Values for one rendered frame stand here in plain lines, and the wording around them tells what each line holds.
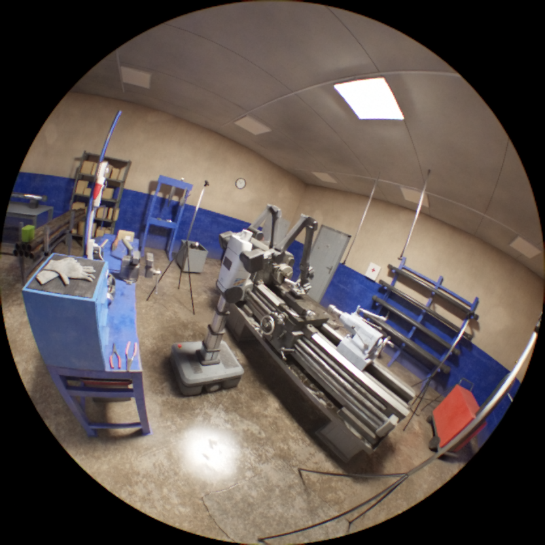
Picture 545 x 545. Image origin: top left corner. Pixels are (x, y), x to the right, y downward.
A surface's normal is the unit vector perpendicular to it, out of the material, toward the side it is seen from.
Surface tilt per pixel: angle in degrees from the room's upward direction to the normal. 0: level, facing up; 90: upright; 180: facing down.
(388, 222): 90
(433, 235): 90
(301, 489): 0
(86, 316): 90
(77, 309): 90
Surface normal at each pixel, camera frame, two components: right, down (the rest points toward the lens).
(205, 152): 0.57, 0.43
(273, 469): 0.37, -0.90
